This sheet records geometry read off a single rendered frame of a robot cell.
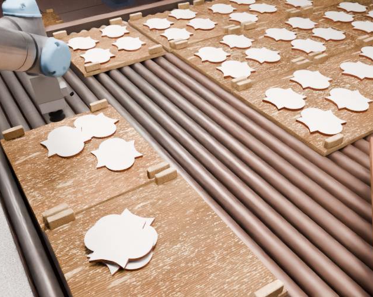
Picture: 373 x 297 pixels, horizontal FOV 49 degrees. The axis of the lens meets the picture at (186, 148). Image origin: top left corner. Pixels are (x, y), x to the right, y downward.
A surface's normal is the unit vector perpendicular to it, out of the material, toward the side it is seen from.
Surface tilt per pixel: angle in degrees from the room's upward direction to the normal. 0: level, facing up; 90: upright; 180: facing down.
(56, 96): 92
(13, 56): 103
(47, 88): 92
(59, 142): 4
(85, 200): 0
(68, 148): 4
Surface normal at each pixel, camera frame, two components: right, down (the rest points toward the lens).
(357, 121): -0.04, -0.80
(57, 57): 0.90, 0.27
